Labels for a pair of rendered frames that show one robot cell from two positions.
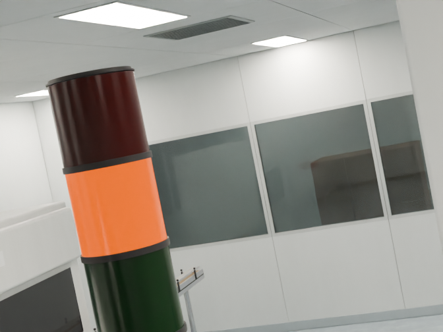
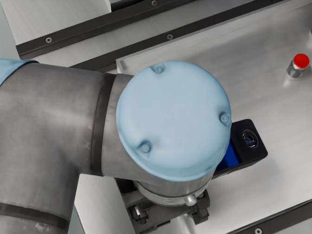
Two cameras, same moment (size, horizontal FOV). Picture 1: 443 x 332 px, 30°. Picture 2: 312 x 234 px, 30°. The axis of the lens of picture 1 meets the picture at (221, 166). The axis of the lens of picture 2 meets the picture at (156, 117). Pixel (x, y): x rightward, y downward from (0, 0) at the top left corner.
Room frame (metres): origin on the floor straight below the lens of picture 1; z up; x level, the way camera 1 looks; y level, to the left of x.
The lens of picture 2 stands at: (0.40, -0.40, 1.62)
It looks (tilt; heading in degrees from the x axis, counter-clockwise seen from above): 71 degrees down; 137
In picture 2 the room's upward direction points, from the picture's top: 4 degrees clockwise
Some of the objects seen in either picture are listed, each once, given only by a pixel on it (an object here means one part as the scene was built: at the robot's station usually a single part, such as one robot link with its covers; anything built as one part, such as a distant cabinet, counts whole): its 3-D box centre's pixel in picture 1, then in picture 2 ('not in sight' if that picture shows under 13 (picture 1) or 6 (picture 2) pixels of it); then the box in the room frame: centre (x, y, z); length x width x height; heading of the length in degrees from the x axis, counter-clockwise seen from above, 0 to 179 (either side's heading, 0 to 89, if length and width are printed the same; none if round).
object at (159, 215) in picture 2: not in sight; (162, 181); (0.31, -0.31, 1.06); 0.09 x 0.08 x 0.12; 72
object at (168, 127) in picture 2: not in sight; (169, 132); (0.31, -0.31, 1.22); 0.09 x 0.08 x 0.11; 42
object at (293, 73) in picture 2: not in sight; (296, 68); (0.29, -0.05, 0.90); 0.02 x 0.02 x 0.04
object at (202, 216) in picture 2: not in sight; (191, 202); (0.34, -0.29, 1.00); 0.05 x 0.02 x 0.09; 162
